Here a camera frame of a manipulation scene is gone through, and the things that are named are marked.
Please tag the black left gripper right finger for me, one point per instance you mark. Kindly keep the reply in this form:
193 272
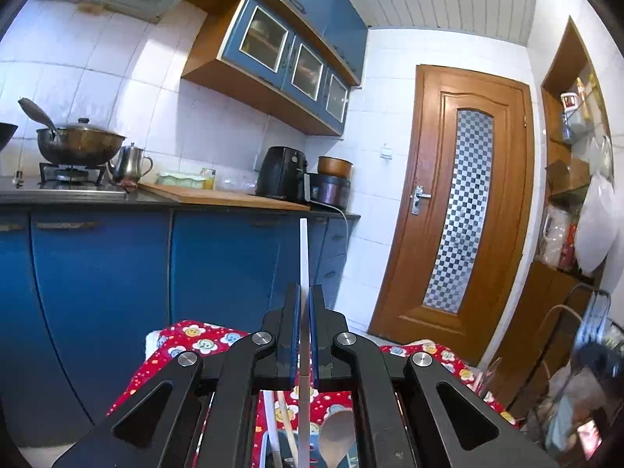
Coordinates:
336 353

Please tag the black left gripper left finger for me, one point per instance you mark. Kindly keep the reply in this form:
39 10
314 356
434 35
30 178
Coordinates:
271 354

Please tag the white silver chopstick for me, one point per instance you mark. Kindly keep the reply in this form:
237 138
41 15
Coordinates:
269 409

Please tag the beige wooden chopstick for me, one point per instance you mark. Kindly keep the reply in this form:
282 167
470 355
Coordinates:
285 416

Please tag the red smiley flower tablecloth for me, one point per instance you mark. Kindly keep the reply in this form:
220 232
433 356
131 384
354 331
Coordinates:
210 339

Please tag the beige plastic spoon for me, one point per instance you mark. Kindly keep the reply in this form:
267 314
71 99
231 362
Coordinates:
336 437

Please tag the brown wooden door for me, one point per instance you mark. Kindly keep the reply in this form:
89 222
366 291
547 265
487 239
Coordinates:
464 214

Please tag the wooden cutting board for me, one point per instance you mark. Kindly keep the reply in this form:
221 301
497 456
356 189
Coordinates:
194 196

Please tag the dark rice cooker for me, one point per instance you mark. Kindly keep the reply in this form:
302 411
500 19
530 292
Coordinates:
330 184

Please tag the steel kettle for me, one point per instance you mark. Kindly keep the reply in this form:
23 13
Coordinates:
130 166

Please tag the gas stove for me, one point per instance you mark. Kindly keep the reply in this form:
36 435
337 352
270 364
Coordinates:
56 183

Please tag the wok on stove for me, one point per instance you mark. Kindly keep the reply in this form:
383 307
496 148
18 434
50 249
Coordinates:
77 144

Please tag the white plastic bag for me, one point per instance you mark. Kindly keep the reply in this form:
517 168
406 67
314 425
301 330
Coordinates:
597 225

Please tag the wooden side shelf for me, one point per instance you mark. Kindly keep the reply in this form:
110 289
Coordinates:
539 338

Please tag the blue wall cabinet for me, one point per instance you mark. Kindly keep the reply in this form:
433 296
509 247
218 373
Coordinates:
296 60

